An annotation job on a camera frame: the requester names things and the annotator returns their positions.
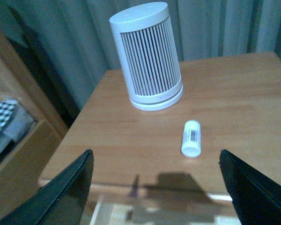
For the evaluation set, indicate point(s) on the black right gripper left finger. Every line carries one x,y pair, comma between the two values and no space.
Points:
59,202

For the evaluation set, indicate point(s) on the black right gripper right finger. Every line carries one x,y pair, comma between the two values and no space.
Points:
255,197

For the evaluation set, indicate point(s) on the white medicine bottle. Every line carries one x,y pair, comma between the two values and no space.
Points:
191,139

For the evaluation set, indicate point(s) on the checkered bedding cloth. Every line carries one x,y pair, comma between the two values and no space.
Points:
15,123

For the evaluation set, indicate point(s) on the wooden nightstand cabinet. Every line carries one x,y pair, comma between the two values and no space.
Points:
141,177

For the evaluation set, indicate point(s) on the grey pleated curtain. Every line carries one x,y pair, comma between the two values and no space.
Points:
69,44

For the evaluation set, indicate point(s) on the white cylindrical air purifier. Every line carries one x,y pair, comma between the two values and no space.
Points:
146,49

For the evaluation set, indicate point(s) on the wooden bed frame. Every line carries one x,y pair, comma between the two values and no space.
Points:
21,168

